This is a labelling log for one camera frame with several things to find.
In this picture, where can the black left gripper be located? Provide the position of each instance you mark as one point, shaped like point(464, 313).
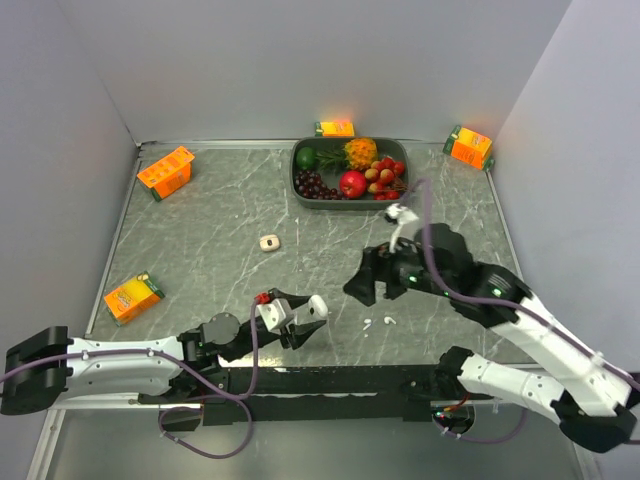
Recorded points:
point(298, 333)

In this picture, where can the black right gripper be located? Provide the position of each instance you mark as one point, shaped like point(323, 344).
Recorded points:
point(377, 263)

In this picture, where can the white earbuds charging case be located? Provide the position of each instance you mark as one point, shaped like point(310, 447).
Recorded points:
point(317, 307)

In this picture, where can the pink earbuds charging case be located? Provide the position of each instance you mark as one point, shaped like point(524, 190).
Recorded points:
point(269, 243)

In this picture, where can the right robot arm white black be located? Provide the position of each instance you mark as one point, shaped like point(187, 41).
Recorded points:
point(590, 403)

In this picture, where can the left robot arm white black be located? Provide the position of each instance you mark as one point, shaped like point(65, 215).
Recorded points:
point(51, 366)

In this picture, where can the red apple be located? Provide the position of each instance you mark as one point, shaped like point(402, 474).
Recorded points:
point(353, 184)

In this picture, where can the dark purple grape bunch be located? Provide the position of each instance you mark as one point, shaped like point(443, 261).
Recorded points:
point(310, 185)

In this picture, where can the small pineapple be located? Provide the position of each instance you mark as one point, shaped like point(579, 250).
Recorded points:
point(357, 154)

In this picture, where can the dark grey fruit tray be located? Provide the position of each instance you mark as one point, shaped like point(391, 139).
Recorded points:
point(385, 146)

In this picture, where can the green lime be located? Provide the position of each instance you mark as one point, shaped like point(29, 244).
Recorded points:
point(305, 158)

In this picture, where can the orange juice box back centre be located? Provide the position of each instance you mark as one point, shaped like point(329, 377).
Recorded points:
point(334, 129)

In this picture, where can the orange juice box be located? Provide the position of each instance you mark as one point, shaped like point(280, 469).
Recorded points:
point(470, 147)
point(334, 129)
point(132, 298)
point(168, 174)

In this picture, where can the orange juice box near left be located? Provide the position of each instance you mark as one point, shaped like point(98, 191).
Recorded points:
point(132, 298)

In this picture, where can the orange juice box far right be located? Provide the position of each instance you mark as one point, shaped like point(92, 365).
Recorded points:
point(470, 147)

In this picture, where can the orange juice box far left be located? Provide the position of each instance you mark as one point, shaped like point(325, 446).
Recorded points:
point(168, 174)

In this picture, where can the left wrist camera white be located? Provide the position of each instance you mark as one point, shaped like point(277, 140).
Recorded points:
point(273, 311)

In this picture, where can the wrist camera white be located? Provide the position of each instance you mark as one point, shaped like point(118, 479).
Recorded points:
point(400, 216)
point(273, 311)

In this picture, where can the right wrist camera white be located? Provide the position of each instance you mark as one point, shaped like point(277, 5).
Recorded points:
point(400, 216)

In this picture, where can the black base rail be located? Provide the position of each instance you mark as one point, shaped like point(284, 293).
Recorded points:
point(317, 393)

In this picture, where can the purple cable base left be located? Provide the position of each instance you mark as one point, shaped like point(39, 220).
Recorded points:
point(210, 452)

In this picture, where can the purple cable base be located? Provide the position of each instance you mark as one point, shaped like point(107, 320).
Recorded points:
point(210, 452)
point(446, 432)

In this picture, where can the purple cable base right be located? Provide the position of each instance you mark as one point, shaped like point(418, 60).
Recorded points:
point(446, 432)

